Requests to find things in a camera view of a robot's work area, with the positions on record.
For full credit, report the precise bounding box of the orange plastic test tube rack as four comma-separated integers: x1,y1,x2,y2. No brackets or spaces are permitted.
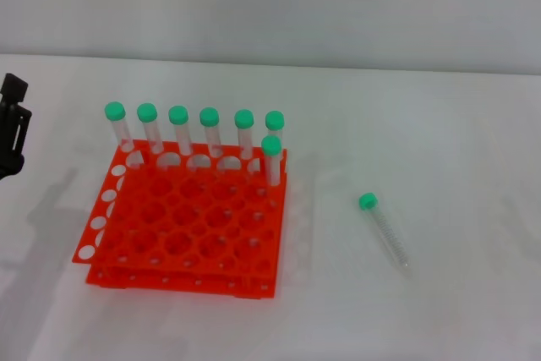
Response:
71,139,289,301

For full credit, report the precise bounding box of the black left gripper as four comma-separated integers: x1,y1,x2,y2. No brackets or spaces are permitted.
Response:
0,73,33,181

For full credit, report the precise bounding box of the clear test tube green cap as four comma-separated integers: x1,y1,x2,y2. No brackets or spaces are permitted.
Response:
199,107,224,158
358,192,410,271
136,102,165,156
260,135,283,188
233,109,255,160
104,101,135,155
167,105,194,156
265,110,287,153

